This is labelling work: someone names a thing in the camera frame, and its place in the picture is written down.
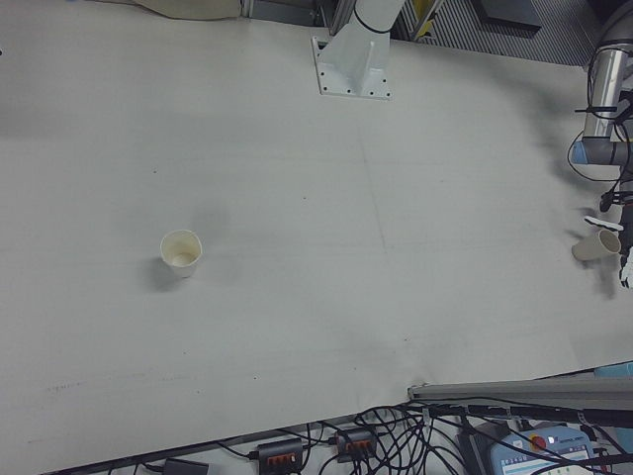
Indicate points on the grey pendant holder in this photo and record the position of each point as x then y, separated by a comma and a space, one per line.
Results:
475, 452

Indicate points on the black power adapter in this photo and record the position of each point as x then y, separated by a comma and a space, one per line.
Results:
185, 467

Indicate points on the aluminium profile cell frame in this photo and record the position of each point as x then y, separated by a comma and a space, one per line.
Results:
519, 390

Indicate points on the light blue storage box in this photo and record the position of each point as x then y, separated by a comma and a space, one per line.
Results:
618, 371

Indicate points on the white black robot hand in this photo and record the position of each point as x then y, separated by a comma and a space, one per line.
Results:
608, 225

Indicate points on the grey ribbed panel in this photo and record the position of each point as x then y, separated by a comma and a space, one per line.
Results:
494, 42

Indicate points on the white paper cup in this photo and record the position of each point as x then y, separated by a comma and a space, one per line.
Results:
180, 257

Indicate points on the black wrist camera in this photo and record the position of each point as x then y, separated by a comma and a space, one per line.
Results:
610, 202

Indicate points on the aluminium base frame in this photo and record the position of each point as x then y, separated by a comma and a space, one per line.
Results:
297, 12

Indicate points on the beige cup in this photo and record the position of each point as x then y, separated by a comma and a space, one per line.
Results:
591, 247

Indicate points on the yellow black hazard bracket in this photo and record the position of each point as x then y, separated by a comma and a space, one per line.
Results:
424, 17

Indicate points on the black hub orange ports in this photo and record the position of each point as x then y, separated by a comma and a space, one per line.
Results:
355, 443
281, 451

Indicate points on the white mounting pedestal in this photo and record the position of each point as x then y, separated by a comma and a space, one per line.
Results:
353, 64

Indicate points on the blue grey teach pendant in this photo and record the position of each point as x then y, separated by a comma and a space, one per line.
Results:
544, 452

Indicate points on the dark grey box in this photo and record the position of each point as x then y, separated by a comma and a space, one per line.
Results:
509, 11

